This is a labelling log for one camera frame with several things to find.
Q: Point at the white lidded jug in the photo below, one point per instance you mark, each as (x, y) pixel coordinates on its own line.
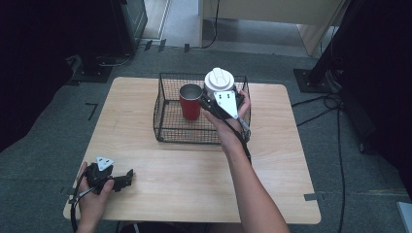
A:
(219, 81)

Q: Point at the black metal stand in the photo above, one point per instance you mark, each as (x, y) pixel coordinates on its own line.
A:
(319, 77)

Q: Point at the person's left hand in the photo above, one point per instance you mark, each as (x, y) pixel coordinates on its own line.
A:
(92, 204)

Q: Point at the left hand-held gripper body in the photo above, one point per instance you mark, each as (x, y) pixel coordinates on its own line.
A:
(100, 171)

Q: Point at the black stand base plate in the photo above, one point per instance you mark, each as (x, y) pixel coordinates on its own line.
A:
(92, 73)

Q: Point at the black cabinet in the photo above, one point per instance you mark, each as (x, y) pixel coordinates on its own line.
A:
(129, 22)

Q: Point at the white flat object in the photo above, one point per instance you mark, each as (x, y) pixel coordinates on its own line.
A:
(406, 216)

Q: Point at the red cup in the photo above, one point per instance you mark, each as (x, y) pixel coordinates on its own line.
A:
(190, 106)

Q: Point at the dark curtain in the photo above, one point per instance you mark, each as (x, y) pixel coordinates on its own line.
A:
(29, 64)
(382, 81)

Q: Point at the beige cabinet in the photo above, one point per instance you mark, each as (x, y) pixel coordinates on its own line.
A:
(275, 9)

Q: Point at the person's right hand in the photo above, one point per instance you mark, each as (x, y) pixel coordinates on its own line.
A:
(226, 132)

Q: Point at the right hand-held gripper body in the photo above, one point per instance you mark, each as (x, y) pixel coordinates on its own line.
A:
(226, 103)

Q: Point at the grey tape strip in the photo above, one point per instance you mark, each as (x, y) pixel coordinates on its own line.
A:
(311, 196)

